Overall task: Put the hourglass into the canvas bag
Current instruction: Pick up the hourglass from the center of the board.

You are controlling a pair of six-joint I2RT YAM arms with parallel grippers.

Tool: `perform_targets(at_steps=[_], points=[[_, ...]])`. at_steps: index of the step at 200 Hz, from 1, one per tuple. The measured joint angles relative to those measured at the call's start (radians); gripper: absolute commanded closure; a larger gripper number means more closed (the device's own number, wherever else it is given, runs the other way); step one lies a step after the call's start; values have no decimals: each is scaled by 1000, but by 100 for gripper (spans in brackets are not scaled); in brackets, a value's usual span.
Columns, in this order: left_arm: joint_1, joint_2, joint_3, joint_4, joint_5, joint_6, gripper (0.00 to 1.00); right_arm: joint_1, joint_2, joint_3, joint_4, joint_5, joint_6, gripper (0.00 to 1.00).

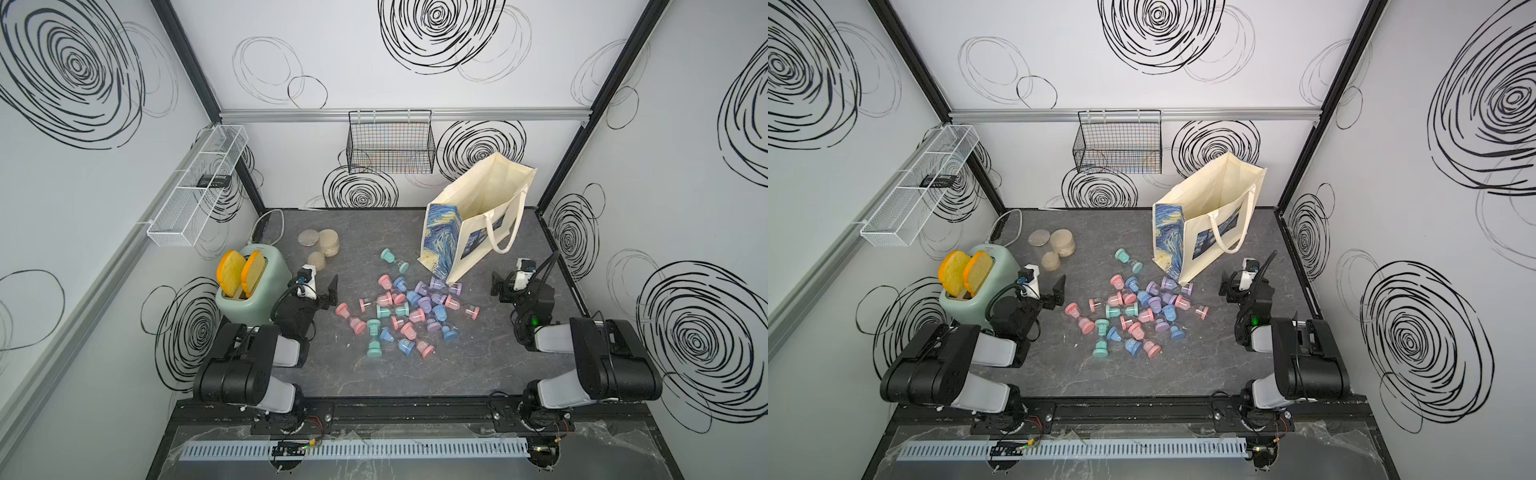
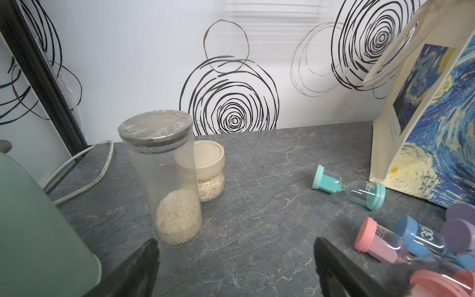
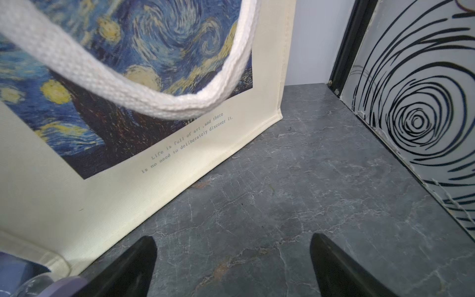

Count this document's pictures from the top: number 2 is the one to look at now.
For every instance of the blue hourglass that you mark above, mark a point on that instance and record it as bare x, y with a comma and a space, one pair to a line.
421, 241

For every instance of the purple hourglass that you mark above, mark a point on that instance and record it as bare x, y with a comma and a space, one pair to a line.
459, 228

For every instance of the canvas bag with starry print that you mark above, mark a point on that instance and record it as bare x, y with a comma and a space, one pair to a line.
423, 142

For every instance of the teal hourglass near bag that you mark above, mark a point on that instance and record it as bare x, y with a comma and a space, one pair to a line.
370, 195

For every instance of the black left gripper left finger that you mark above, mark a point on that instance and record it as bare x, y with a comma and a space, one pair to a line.
135, 277

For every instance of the mint green toaster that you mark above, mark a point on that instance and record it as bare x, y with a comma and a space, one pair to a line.
41, 254

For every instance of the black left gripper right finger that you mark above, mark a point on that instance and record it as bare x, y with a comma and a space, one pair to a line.
341, 277

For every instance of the large pink hourglass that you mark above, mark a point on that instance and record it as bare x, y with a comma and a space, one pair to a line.
425, 283

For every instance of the tall glass jar with rice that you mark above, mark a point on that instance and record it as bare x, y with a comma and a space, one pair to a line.
161, 147

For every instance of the short jar with beige lid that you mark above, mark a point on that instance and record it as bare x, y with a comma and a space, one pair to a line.
209, 162

